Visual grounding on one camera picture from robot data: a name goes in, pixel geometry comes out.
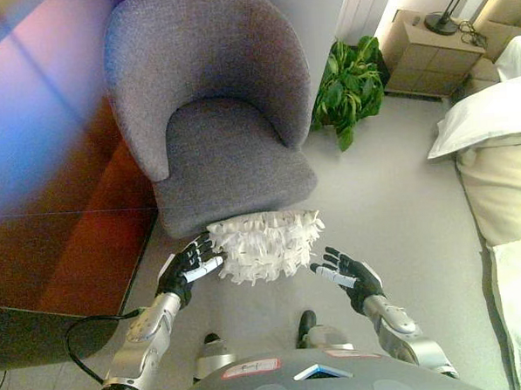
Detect green potted plant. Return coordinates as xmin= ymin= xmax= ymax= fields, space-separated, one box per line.
xmin=306 ymin=34 xmax=390 ymax=154

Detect grey robot torso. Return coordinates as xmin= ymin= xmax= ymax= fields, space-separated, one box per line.
xmin=161 ymin=342 xmax=490 ymax=390

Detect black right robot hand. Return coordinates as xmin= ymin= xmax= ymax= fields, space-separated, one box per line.
xmin=309 ymin=243 xmax=387 ymax=318

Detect white bed pillow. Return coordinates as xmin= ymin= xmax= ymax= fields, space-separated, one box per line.
xmin=423 ymin=74 xmax=521 ymax=161

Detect grey fabric armchair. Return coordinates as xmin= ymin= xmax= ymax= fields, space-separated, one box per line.
xmin=100 ymin=0 xmax=321 ymax=243

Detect beige nightstand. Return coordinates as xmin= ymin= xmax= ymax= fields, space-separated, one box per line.
xmin=380 ymin=4 xmax=488 ymax=101

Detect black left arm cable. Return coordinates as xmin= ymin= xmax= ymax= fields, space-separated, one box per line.
xmin=64 ymin=309 xmax=144 ymax=385

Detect white fringed pillow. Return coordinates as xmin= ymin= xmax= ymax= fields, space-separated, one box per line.
xmin=203 ymin=207 xmax=328 ymax=291

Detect tangled black cables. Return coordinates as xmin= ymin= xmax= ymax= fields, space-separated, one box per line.
xmin=456 ymin=19 xmax=488 ymax=48

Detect cream bed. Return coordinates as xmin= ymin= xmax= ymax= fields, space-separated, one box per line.
xmin=453 ymin=133 xmax=521 ymax=390

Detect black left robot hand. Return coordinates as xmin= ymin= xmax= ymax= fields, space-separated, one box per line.
xmin=153 ymin=231 xmax=227 ymax=309

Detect silver robot leg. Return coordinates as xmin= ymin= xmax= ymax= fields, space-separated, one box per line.
xmin=193 ymin=331 xmax=238 ymax=379
xmin=295 ymin=307 xmax=355 ymax=356

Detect white draped cloth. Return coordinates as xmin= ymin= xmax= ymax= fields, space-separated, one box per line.
xmin=494 ymin=35 xmax=521 ymax=83

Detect silver left robot leg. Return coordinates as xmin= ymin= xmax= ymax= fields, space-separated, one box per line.
xmin=193 ymin=331 xmax=238 ymax=379

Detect red-brown wooden cabinet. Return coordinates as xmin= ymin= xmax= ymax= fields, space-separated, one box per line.
xmin=0 ymin=0 xmax=162 ymax=314

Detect silver right robot leg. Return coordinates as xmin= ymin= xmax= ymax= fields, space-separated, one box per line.
xmin=295 ymin=307 xmax=355 ymax=356

